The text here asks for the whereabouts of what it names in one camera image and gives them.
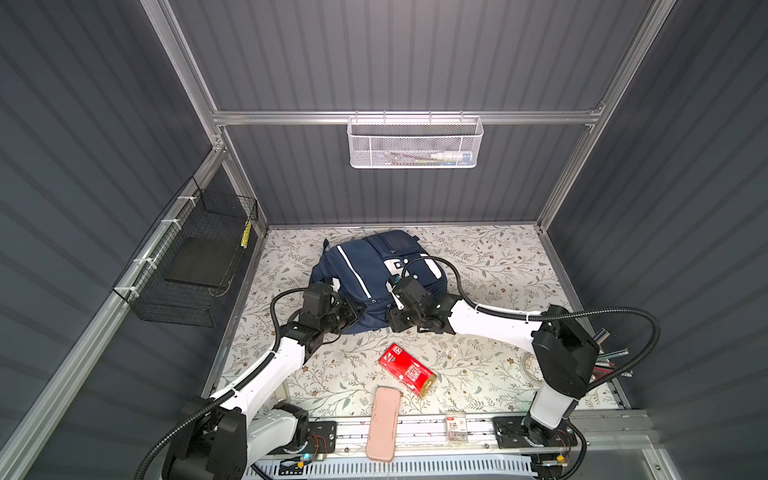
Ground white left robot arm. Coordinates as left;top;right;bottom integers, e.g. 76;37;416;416
134;283;366;479

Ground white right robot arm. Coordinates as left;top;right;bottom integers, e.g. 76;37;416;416
386;267;661;447

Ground navy blue student backpack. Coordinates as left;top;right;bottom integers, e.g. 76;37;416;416
310;230;448;335

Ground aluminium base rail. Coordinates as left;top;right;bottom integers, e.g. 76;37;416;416
161;409;655;466

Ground small clear staples box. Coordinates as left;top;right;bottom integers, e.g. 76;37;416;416
445;412;468;444

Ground white wire mesh basket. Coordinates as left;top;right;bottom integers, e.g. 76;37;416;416
346;114;484;169

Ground pink pencil cup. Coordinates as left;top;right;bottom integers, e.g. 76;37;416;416
592;328;630;382

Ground pink pencil case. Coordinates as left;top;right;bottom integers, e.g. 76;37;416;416
365;387;402;463

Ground black wire mesh basket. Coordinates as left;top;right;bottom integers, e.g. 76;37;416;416
113;182;259;328

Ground red tissue packet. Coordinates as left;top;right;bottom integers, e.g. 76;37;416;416
379;343;437;397

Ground tape roll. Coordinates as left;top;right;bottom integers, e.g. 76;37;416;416
520;352;543;385

